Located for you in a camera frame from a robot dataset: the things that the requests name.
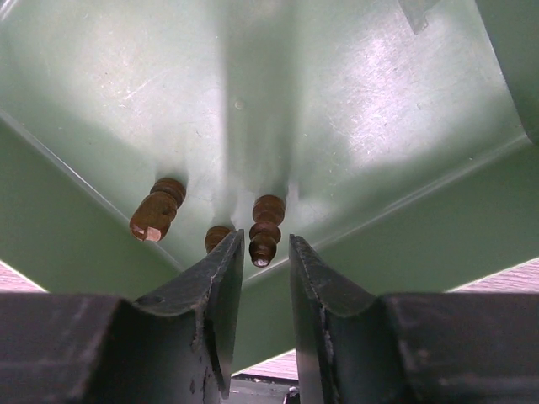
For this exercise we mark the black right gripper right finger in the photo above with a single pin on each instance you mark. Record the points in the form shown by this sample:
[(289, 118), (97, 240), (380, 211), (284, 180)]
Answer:
[(346, 350)]

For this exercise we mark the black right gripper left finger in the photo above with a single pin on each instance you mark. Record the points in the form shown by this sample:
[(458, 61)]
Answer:
[(175, 344)]

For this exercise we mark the green plastic tray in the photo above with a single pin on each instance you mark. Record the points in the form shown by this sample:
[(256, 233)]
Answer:
[(402, 135)]

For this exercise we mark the dark chess piece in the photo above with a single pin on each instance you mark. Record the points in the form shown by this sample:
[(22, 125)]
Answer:
[(264, 235), (214, 236), (155, 214)]

